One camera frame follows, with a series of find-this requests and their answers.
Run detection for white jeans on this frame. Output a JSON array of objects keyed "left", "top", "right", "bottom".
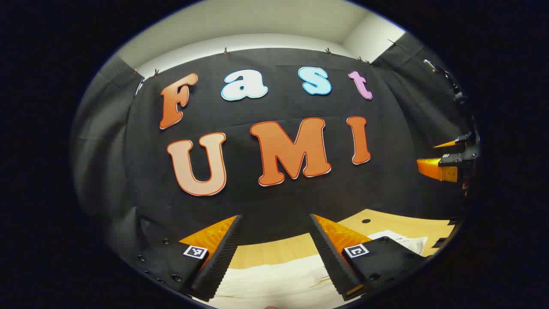
[{"left": 214, "top": 230, "right": 428, "bottom": 309}]

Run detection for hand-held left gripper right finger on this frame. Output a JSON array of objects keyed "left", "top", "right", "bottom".
[{"left": 309, "top": 213, "right": 430, "bottom": 302}]

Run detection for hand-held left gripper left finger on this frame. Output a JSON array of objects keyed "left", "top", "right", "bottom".
[{"left": 127, "top": 215, "right": 243, "bottom": 302}]

